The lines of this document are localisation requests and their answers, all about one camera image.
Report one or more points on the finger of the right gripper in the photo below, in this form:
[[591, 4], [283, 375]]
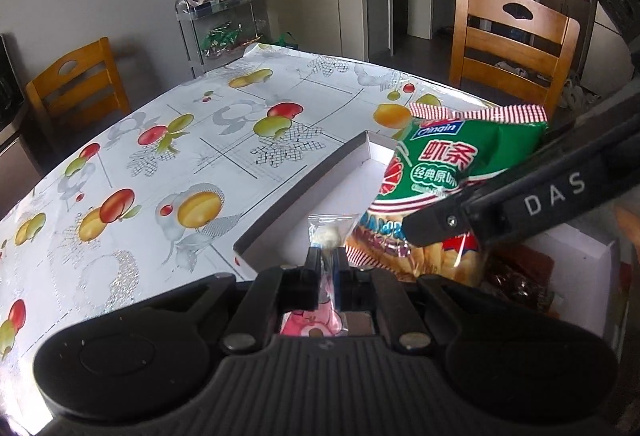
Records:
[[441, 220]]

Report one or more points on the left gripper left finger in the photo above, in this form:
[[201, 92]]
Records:
[[272, 294]]

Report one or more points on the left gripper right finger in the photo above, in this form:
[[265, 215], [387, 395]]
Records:
[[379, 292]]

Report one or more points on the pink clear lollipop packet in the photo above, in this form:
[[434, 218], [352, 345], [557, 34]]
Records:
[[326, 232]]

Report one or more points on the green shrimp chips bag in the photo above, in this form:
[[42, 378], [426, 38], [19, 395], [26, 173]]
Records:
[[440, 153]]

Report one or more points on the person's right hand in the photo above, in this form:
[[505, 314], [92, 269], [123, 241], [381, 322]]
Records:
[[629, 224]]

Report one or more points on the white cardboard box tray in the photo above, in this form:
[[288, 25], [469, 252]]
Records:
[[586, 262]]

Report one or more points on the fruit-pattern tablecloth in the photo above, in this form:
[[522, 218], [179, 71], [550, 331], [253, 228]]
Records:
[[158, 199]]

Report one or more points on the wooden chair at right side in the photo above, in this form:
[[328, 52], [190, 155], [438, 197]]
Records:
[[536, 21]]

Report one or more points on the green shopping bag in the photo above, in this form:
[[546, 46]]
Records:
[[285, 40]]

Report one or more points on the green candies on shelf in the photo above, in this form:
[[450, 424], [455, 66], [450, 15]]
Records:
[[221, 40]]

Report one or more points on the clear acrylic shelf cart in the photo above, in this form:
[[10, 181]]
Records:
[[195, 21]]

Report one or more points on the grey cabinet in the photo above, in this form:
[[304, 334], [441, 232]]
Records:
[[19, 170]]

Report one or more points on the black coffee machine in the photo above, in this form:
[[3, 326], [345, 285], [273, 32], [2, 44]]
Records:
[[11, 94]]

